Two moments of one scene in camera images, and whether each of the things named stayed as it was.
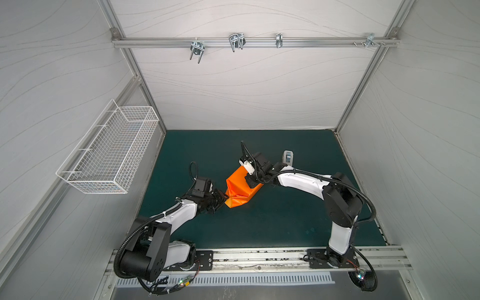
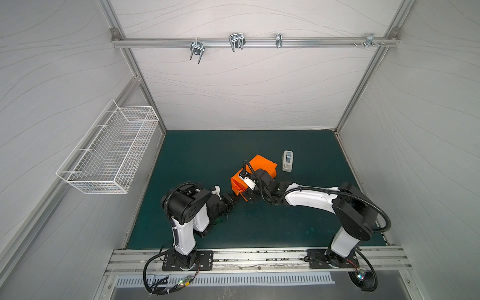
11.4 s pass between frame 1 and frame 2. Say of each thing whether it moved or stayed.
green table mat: stayed
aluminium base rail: stayed
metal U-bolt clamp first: stayed
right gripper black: moved
